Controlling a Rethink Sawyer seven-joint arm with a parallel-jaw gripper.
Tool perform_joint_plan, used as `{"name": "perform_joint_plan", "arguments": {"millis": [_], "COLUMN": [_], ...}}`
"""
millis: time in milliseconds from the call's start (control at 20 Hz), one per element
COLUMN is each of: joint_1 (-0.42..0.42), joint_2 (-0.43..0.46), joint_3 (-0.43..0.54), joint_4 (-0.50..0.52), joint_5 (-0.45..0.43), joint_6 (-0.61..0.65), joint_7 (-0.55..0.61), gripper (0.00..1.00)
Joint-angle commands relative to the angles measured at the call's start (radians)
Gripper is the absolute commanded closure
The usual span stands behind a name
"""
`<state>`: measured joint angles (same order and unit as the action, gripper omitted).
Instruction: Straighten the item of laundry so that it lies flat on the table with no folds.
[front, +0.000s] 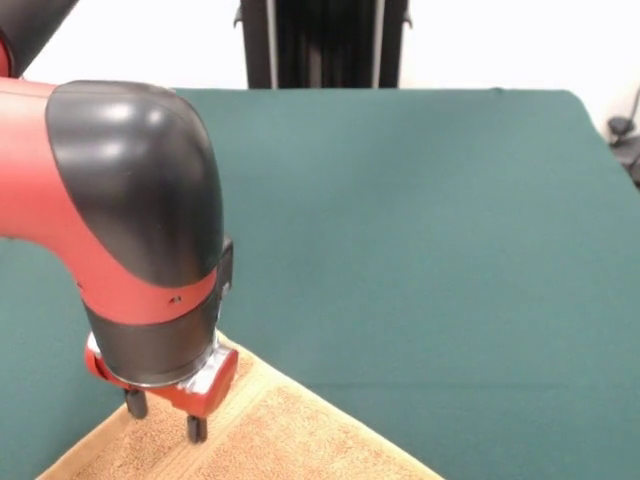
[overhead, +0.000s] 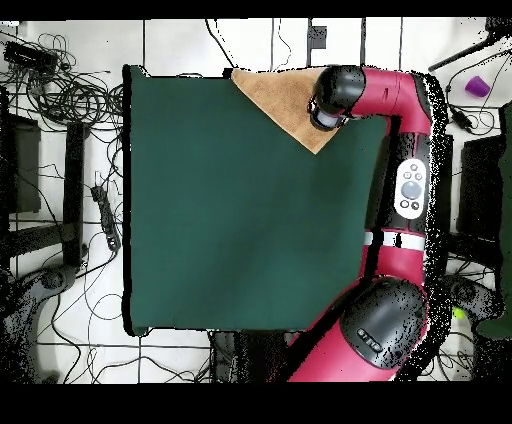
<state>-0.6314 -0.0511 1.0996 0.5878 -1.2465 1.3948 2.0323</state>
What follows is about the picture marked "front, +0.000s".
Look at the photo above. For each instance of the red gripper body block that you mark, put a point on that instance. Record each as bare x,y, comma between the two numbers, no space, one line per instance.
205,385

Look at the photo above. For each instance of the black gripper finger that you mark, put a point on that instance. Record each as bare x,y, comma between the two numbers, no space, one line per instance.
137,404
197,429

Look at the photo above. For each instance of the tan terry towel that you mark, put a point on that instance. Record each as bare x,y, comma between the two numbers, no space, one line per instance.
300,440

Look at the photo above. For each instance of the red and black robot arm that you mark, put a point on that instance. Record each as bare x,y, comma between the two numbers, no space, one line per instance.
100,200

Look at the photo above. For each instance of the dark green tablecloth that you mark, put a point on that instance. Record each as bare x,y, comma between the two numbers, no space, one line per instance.
425,250

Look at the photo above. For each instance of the black wheeled stand foot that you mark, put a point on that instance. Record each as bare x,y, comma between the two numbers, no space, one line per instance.
622,130

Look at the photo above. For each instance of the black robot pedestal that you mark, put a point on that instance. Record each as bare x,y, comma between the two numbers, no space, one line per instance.
325,45

